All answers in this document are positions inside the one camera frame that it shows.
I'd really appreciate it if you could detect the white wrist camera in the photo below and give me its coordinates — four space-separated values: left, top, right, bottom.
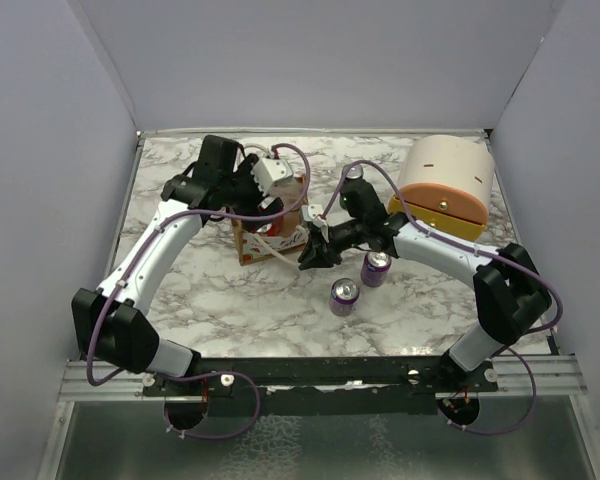
300 204 329 242
252 158 294 196

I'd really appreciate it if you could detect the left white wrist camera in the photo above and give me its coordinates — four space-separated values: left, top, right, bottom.
252 158 294 196

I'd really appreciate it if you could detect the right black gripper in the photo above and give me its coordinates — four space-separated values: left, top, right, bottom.
298 218 367 270

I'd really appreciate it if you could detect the purple can near right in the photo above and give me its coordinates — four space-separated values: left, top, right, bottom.
360 251 392 288

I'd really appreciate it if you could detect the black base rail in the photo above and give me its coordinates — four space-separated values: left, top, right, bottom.
143 356 498 417

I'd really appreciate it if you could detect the purple can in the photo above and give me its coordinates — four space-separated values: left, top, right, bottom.
329 278 360 317
360 251 392 288

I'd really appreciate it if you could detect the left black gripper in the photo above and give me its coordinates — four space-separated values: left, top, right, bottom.
220 155 283 231

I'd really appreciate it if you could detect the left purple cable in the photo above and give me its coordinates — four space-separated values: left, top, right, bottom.
85 142 312 441

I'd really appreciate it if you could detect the red cola can front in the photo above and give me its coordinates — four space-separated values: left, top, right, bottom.
257 218 284 236

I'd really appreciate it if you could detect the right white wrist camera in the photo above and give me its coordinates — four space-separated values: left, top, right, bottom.
300 204 329 242

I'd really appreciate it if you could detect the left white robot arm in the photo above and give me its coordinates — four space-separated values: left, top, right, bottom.
71 135 293 395

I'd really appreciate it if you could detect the watermelon canvas tote bag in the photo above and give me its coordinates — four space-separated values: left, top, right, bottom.
229 143 314 266

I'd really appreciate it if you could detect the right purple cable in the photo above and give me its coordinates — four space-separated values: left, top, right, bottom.
319 159 564 435

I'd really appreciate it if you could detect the purple cable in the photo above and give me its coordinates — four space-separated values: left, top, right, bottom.
85 142 312 441
319 159 564 435

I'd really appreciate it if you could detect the purple can near centre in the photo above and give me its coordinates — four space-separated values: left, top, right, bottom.
329 278 360 317

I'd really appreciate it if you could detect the black and yellow can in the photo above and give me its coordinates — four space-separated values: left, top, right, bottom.
345 165 364 181

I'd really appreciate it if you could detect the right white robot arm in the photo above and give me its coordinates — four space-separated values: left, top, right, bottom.
299 179 552 391

